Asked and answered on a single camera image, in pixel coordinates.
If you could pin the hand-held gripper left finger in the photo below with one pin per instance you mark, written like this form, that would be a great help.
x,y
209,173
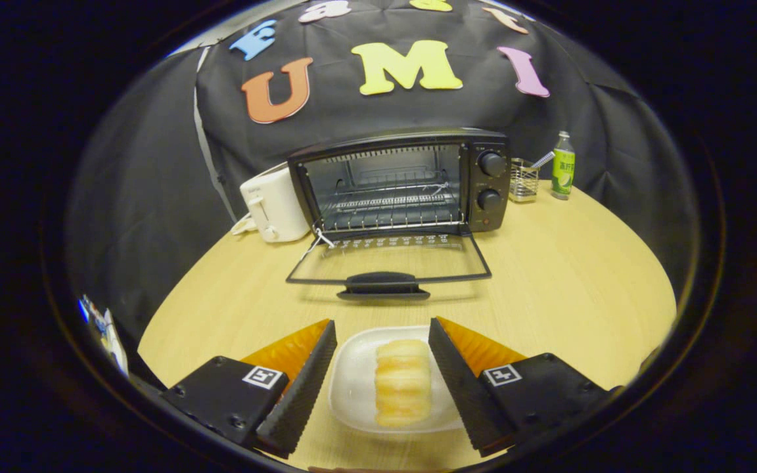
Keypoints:
x,y
303,394

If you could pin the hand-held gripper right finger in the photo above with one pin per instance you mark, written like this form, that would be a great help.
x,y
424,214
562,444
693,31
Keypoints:
x,y
460,387

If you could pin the yellow bread roll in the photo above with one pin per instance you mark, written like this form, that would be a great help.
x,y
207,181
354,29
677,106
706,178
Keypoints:
x,y
403,384

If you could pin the black toaster oven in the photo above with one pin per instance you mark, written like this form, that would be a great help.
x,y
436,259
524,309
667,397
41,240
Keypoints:
x,y
483,180

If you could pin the white pop-up toaster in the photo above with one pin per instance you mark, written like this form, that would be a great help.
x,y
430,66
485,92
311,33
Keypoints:
x,y
280,203

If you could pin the white rectangular plate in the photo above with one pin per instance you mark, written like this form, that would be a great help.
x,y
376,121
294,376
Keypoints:
x,y
352,387

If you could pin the green label drink bottle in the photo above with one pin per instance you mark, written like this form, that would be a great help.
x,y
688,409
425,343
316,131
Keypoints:
x,y
563,171

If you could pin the striped straw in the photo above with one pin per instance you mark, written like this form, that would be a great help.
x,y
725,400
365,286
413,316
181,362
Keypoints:
x,y
543,159

